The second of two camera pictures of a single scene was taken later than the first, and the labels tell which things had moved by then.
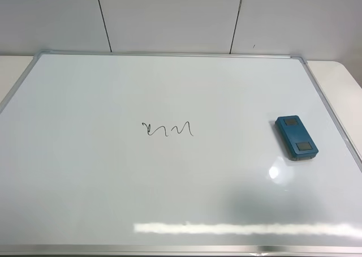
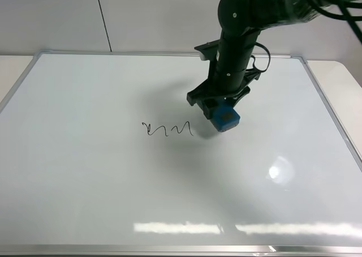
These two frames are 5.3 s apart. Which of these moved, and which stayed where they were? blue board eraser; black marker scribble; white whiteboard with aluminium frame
Moved: blue board eraser
Stayed: white whiteboard with aluminium frame; black marker scribble
